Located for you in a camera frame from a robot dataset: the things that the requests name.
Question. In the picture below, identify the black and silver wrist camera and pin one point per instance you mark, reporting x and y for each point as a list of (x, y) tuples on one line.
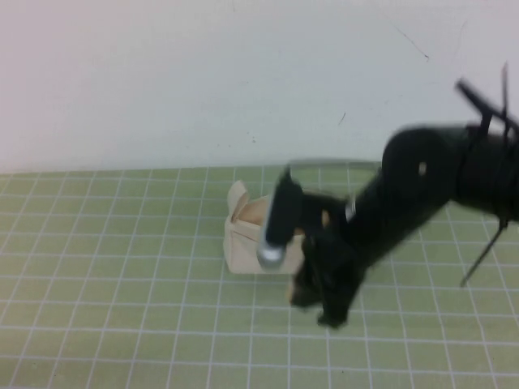
[(280, 219)]

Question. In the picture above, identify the green grid cutting mat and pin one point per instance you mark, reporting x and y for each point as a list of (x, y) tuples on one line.
[(121, 304)]

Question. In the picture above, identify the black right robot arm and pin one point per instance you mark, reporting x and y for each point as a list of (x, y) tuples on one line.
[(430, 178)]

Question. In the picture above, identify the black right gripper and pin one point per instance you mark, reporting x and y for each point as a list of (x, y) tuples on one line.
[(328, 243)]

